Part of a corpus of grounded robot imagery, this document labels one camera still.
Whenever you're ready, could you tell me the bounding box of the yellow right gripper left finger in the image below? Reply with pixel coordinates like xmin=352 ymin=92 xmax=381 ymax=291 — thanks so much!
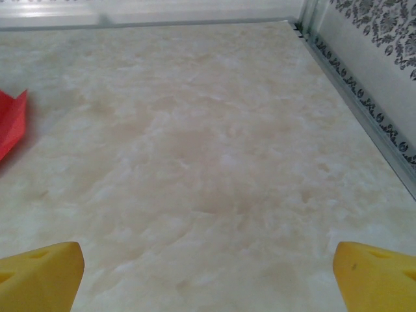
xmin=0 ymin=241 xmax=86 ymax=312

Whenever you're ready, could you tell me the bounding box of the aluminium back table rail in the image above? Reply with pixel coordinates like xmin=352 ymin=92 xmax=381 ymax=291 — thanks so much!
xmin=0 ymin=14 xmax=298 ymax=33

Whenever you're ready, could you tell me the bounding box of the red paper sheet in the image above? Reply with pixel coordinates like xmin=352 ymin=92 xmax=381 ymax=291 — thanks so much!
xmin=0 ymin=89 xmax=29 ymax=163

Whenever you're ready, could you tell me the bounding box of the aluminium right frame post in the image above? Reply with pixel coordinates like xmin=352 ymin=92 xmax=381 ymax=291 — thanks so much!
xmin=297 ymin=0 xmax=328 ymax=42

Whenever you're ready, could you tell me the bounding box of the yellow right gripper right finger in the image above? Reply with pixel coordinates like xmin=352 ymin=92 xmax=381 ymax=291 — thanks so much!
xmin=332 ymin=240 xmax=416 ymax=312

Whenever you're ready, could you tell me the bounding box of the aluminium right side rail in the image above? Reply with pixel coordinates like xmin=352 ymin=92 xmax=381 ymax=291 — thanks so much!
xmin=289 ymin=19 xmax=416 ymax=198

